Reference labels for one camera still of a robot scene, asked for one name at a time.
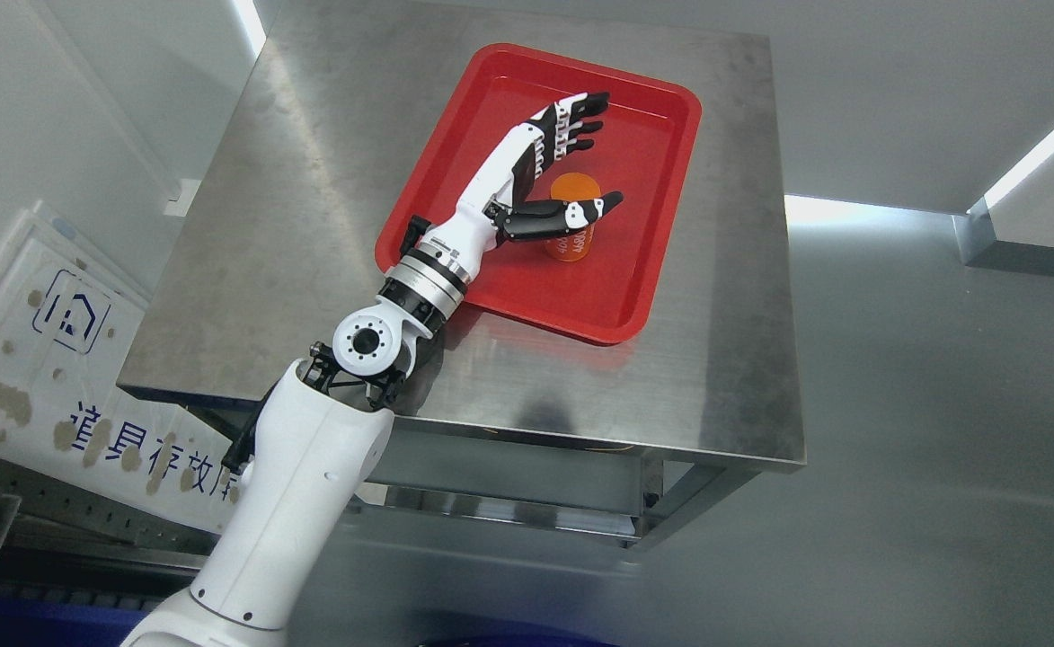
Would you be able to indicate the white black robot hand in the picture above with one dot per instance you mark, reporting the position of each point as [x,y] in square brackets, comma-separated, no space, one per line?
[494,209]

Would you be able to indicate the orange cylindrical capacitor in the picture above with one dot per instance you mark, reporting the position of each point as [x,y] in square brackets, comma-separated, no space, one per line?
[572,187]

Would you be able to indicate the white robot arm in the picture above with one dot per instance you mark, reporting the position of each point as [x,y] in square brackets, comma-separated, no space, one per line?
[311,454]

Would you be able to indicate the red plastic tray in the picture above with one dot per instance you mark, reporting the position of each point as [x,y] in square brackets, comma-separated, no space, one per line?
[643,151]

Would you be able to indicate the stainless steel table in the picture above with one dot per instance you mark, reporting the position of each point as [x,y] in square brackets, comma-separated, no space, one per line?
[648,381]

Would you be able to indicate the white sign with blue text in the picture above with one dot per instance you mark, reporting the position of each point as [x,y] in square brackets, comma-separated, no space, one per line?
[67,320]

